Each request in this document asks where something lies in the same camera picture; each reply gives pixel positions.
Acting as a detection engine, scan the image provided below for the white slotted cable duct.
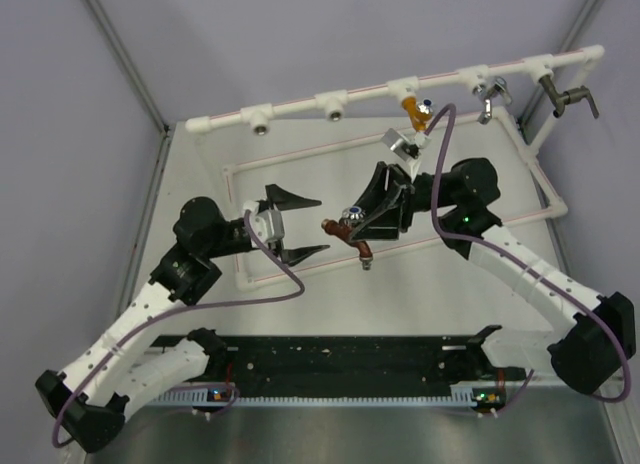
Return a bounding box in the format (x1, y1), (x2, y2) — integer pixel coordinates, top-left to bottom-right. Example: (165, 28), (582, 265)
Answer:
(150, 385), (504, 411)

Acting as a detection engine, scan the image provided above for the brown faucet chrome knob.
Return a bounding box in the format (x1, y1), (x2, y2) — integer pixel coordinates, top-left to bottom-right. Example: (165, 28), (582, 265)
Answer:
(321, 205), (374, 271)

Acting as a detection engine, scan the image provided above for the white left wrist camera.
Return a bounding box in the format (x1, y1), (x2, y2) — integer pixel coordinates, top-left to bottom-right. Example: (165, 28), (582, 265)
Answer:
(243, 199), (287, 248)

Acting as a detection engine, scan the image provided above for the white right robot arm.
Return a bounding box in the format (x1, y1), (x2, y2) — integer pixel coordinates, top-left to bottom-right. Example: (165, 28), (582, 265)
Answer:
(342, 158), (636, 395)

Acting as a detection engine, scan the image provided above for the white pipe frame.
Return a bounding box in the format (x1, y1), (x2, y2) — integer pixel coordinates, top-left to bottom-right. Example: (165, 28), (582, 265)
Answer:
(185, 43), (606, 296)

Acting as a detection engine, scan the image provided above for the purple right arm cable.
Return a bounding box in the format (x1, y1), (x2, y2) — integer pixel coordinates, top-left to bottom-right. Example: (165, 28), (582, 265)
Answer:
(422, 102), (632, 403)

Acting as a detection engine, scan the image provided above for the dark grey lever faucet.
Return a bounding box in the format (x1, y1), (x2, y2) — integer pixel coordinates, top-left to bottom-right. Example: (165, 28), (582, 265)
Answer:
(538, 74), (600, 119)

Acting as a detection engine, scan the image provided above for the chrome lever faucet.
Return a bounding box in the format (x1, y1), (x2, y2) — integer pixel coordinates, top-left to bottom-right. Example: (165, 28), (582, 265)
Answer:
(472, 76), (513, 125)

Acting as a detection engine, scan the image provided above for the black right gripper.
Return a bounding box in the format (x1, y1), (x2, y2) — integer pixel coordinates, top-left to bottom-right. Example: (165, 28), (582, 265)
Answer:
(340, 164), (458, 243)

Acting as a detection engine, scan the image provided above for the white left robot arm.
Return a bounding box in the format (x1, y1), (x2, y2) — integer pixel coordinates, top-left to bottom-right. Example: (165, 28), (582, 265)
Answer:
(35, 184), (323, 454)

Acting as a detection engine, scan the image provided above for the orange faucet blue cap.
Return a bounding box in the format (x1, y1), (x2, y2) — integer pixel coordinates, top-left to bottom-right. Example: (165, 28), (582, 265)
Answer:
(401, 96), (434, 132)

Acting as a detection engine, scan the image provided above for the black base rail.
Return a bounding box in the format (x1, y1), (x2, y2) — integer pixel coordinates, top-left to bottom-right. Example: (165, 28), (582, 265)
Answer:
(198, 335), (525, 398)

